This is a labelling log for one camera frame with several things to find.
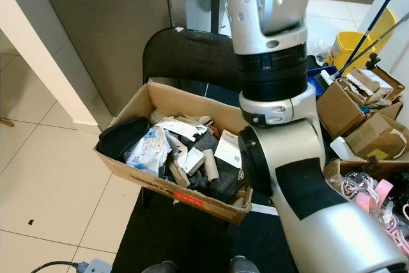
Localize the brown cardboard rubbish box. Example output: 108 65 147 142
94 80 254 225

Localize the black cloth bundle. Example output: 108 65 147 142
99 116 150 162

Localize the dark grey cabinet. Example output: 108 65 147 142
32 0 171 118

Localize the white blue-printed plastic package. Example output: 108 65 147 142
126 126 173 177

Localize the grey connector block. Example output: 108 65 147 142
82 258 114 273

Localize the crumpled white paper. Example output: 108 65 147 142
153 116 215 144

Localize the short brown cardboard tube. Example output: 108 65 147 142
169 164 193 189

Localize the black round-backed chair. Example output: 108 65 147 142
141 27 245 211

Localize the small white carton piece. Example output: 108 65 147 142
181 146 206 175

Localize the long brown cardboard tube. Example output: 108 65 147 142
201 149 222 182

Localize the dark robot left leg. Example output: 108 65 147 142
142 261 178 273

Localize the dark robot leg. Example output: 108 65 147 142
142 261 178 273
228 256 261 273

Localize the white printed card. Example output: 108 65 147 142
213 129 244 169

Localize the black floor carpet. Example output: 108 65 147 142
111 81 301 273

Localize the white floor tape strip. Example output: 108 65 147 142
250 203 277 217

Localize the dark robot right leg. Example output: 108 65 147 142
228 256 261 273

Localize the blue plastic crate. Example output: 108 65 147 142
306 65 337 95

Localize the tall brown cardboard box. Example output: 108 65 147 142
316 78 369 139

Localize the yellow mop bucket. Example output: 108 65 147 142
332 8 396 74

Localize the open cardboard box with scraps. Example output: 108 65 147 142
344 66 405 109

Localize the cardboard box of pink items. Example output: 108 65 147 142
322 157 409 273

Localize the plain closed cardboard box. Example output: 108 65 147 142
344 111 409 160

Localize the black cable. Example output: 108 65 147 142
47 260 85 273

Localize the silver broom handle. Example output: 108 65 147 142
334 26 409 70

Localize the blue mop handle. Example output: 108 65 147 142
337 0 403 77

